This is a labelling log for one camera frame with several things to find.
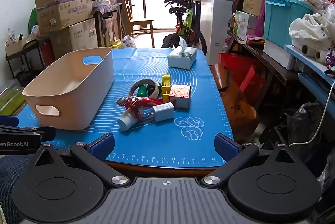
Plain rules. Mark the red carton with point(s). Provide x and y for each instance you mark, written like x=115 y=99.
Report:
x=47 y=53

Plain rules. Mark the light blue shelf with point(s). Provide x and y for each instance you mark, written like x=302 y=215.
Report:
x=311 y=64

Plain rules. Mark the white flat box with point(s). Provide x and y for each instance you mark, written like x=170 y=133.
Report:
x=278 y=55

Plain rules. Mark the white tube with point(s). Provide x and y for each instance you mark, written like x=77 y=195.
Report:
x=127 y=121

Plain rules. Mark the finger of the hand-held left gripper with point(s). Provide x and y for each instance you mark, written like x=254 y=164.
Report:
x=9 y=120
x=31 y=132

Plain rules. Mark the blue silicone mat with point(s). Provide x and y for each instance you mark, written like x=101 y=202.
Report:
x=162 y=135

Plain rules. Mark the yellow jug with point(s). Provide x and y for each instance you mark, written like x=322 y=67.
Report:
x=117 y=44

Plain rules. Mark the cluttered small table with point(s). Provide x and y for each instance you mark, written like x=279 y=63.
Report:
x=107 y=14

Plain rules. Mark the black metal rack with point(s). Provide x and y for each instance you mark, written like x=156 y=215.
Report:
x=24 y=61

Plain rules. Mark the red patterned small box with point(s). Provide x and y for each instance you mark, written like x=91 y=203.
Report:
x=180 y=97

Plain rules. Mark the white tissue box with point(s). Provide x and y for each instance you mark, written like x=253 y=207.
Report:
x=182 y=57

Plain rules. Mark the white cloth bag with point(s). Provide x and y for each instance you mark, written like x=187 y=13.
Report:
x=310 y=30

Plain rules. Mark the white charger adapter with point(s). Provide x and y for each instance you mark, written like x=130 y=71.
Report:
x=163 y=112

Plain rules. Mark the yellow plastic toy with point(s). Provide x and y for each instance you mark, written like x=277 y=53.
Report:
x=166 y=85

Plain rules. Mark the teal storage bin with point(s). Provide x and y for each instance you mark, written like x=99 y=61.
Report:
x=281 y=22

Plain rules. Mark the white paper roll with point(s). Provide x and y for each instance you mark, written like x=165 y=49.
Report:
x=321 y=55
x=306 y=49

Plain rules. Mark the open printed cardboard box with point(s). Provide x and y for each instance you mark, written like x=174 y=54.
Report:
x=64 y=13

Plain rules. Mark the white plastic bag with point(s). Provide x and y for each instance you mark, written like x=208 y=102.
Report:
x=128 y=42

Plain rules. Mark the dark wooden side table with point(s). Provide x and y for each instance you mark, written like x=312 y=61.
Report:
x=269 y=66

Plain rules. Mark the green bag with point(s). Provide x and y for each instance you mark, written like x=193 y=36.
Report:
x=32 y=18

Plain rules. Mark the red action figure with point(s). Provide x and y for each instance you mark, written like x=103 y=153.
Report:
x=136 y=104

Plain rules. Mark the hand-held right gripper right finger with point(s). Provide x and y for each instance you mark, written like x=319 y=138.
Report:
x=227 y=146

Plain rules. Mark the green and black bicycle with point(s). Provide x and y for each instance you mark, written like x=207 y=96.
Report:
x=187 y=25

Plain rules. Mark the beige plastic basket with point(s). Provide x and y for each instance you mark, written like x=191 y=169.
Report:
x=65 y=87

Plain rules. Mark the green and white carton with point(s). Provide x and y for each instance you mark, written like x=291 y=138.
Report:
x=242 y=25

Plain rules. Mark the black plastic bag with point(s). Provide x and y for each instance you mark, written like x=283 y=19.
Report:
x=301 y=121

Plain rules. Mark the small cardboard box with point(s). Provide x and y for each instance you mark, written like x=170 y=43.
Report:
x=18 y=46

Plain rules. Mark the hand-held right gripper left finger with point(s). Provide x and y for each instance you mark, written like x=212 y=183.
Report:
x=102 y=146

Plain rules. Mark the black round object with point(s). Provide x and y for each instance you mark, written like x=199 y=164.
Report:
x=151 y=89

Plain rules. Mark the red paper bag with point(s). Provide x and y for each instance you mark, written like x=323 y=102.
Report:
x=235 y=66

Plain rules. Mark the large plain cardboard box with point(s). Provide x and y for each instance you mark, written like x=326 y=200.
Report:
x=78 y=36

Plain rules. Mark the green container with clear lid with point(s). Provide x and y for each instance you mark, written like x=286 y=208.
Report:
x=10 y=99

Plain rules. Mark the green cylinder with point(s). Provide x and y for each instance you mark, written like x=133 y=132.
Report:
x=142 y=91

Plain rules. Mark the brown paper bag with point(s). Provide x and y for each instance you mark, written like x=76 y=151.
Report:
x=240 y=111

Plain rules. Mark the wooden chair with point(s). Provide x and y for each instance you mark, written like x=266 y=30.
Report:
x=140 y=25

